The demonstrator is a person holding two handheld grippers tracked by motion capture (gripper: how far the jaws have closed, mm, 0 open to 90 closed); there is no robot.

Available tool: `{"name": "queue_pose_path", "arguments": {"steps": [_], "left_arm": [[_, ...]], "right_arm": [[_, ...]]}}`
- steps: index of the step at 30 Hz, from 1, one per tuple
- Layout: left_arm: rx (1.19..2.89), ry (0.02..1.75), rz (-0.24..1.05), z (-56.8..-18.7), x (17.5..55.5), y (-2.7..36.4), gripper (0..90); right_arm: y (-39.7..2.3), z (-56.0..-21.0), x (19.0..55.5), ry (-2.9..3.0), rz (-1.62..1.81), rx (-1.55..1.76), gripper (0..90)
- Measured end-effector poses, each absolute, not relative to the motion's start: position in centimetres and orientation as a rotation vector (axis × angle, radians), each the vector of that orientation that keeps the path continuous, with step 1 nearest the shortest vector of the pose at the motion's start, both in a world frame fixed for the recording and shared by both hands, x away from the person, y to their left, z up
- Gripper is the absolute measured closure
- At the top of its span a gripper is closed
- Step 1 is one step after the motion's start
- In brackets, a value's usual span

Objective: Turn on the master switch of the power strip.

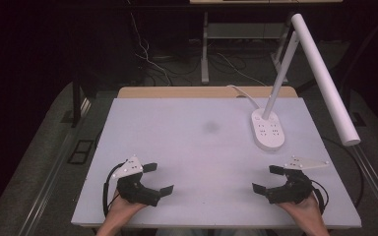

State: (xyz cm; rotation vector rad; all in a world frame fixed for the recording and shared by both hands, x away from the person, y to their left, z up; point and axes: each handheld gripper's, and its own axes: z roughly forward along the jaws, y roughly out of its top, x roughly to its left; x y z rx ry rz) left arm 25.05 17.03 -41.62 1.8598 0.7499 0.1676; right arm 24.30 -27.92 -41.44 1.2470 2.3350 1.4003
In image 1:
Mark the black floor socket plate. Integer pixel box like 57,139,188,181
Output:
66,139,95,165

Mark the long black cable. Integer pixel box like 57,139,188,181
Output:
321,137,365,209

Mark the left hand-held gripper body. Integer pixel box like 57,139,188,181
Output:
111,155,161,207

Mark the white table mat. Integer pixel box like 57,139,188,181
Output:
71,97,362,229

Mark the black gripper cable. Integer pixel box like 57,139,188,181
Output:
101,162,126,218
309,179,330,215

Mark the person's left hand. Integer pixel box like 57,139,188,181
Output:
105,191,148,225

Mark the white desk lamp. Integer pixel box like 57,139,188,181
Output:
250,13,362,152

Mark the person's right hand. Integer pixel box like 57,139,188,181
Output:
277,194,323,226

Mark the black floor box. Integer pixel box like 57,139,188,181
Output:
349,111,367,128

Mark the metal floor rail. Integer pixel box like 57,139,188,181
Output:
17,97,93,236
351,144,378,232

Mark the wooden table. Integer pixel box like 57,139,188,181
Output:
116,86,298,99

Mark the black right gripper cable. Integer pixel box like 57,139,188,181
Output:
309,179,330,215

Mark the white lamp cable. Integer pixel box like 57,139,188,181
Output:
225,84,261,111

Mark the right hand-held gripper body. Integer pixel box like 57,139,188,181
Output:
265,155,330,205

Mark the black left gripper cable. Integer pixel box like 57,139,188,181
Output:
101,162,126,218

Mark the white metal desk frame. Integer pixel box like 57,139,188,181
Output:
200,11,291,86

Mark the white floor cable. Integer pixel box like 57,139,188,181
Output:
216,52,268,88
129,12,172,87

